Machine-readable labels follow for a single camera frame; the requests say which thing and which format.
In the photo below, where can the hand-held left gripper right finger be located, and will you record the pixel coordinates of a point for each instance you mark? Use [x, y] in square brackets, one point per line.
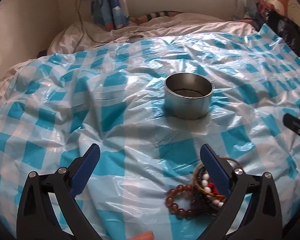
[215, 170]

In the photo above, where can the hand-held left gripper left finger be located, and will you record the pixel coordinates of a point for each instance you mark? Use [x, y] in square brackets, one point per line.
[86, 170]

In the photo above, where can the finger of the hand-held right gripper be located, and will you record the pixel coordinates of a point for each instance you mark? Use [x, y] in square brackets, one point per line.
[296, 127]

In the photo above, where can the set of thin metal bangles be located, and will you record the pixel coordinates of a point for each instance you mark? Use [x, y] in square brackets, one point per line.
[236, 160]

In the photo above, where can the round metal tin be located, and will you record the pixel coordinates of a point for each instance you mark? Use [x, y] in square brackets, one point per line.
[185, 105]

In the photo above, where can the person's left hand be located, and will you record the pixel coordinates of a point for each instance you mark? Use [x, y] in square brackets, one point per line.
[143, 236]

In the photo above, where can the blue checked plastic sheet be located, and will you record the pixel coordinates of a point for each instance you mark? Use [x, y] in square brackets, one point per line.
[140, 142]

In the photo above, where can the black plastic bag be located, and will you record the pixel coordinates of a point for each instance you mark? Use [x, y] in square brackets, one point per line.
[285, 27]

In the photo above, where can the red cloth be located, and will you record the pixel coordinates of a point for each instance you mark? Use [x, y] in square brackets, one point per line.
[263, 6]

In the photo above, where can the pale printed curtain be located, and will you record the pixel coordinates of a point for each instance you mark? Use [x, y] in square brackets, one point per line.
[250, 7]

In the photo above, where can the round metal tin lid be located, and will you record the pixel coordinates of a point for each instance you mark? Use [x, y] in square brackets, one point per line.
[134, 38]

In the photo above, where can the striped pillow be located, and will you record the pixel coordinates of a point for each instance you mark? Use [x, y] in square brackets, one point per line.
[155, 15]

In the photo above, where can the blue printed curtain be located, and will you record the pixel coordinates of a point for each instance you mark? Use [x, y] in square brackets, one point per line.
[110, 5]

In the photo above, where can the white headboard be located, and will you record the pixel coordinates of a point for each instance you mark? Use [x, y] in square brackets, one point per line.
[180, 0]

